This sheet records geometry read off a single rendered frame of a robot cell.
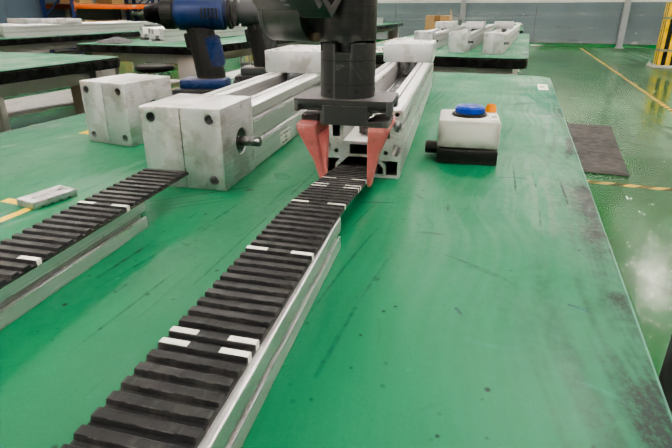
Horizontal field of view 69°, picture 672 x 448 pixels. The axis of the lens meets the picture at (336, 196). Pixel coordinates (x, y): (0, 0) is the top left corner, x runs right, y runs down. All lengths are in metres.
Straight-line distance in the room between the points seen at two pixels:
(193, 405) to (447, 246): 0.27
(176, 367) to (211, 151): 0.34
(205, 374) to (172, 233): 0.25
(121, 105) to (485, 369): 0.64
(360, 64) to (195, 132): 0.20
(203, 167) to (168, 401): 0.37
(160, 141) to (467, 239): 0.36
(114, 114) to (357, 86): 0.44
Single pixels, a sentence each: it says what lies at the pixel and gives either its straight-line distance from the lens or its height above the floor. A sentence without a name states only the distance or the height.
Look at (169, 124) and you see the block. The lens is 0.59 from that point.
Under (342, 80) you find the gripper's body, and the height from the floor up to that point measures 0.91.
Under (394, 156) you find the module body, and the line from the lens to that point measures 0.60.
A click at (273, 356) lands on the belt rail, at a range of 0.30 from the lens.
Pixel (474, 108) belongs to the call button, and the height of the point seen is 0.85.
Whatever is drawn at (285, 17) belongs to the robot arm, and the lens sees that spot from 0.53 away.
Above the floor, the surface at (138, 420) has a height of 0.81.
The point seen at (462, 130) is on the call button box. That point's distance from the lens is 0.67.
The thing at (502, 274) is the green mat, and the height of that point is 0.78.
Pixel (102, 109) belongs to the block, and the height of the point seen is 0.83.
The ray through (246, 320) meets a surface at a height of 0.81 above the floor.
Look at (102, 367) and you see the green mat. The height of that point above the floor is 0.78.
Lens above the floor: 0.98
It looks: 21 degrees down
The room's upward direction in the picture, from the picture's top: straight up
